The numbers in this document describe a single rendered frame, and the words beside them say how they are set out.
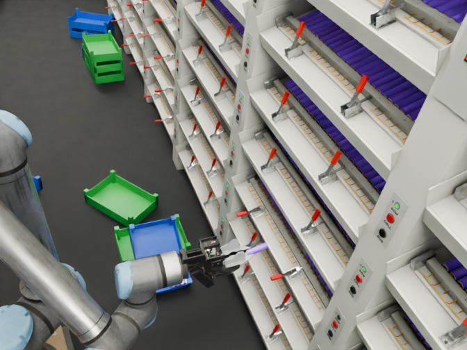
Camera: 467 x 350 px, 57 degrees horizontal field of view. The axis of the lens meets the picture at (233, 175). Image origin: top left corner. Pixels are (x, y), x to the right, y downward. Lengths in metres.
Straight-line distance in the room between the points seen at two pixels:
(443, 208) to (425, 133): 0.13
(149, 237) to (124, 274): 0.82
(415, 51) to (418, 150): 0.17
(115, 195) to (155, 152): 0.41
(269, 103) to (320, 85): 0.30
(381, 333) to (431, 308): 0.20
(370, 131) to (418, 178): 0.17
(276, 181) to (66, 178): 1.37
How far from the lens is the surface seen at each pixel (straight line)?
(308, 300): 1.33
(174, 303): 1.88
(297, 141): 1.18
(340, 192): 1.06
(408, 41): 0.84
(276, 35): 1.25
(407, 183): 0.83
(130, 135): 2.67
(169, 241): 1.96
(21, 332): 1.43
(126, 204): 2.24
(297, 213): 1.25
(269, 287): 1.56
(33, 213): 1.28
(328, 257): 1.17
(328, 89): 1.03
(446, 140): 0.76
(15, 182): 1.21
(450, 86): 0.74
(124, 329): 1.20
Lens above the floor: 1.60
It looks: 41 degrees down
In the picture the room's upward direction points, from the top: 9 degrees clockwise
